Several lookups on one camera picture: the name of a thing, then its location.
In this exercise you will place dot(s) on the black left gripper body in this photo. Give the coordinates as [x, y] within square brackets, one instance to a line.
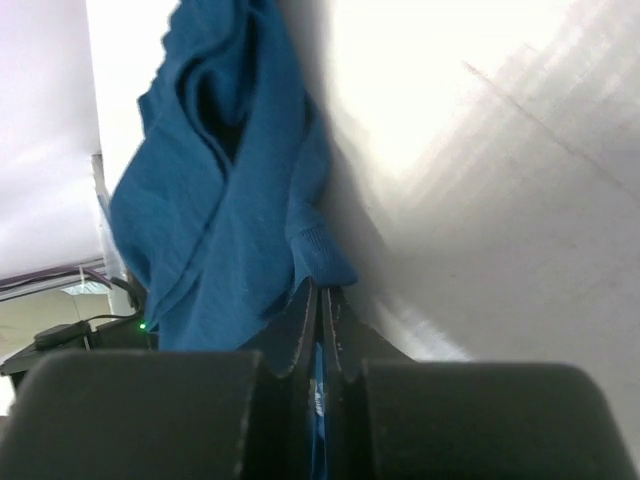
[79, 335]

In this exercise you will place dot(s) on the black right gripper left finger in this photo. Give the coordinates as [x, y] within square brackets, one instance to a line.
[131, 414]

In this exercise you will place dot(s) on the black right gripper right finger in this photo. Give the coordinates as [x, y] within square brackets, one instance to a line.
[388, 416]

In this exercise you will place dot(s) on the blue cartoon print t-shirt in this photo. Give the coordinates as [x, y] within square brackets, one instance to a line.
[216, 215]

